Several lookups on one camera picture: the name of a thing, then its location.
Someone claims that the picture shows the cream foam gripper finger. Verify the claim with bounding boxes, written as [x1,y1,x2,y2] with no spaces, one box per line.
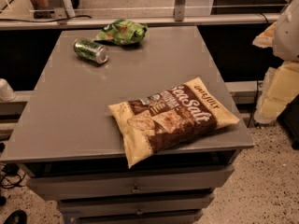
[252,22,277,49]
[254,61,299,124]

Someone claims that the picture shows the green rice chip bag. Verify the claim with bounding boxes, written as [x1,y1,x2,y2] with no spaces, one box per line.
[94,19,148,46]

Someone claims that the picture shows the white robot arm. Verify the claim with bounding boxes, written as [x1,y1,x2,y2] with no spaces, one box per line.
[252,0,299,124]

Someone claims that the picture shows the brown sea salt chip bag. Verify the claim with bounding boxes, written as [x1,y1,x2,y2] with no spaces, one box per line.
[108,77,239,167]

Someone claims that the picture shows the grey drawer cabinet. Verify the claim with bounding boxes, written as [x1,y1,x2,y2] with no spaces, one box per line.
[1,26,253,224]

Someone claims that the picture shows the green soda can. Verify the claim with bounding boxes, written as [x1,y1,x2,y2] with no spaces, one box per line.
[73,38,108,64]

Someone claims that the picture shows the white cup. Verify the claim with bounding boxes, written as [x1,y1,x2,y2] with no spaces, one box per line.
[0,78,16,102]

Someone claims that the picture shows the black shoe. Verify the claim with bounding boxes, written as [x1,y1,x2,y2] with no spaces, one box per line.
[4,210,27,224]

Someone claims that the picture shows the metal frame post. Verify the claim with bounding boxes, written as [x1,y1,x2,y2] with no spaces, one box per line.
[174,0,186,21]

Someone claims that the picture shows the black cable on ledge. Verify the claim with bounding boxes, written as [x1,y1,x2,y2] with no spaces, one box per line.
[0,14,93,24]

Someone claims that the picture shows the black floor cables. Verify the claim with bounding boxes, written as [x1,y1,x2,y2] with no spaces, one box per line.
[0,163,27,190]

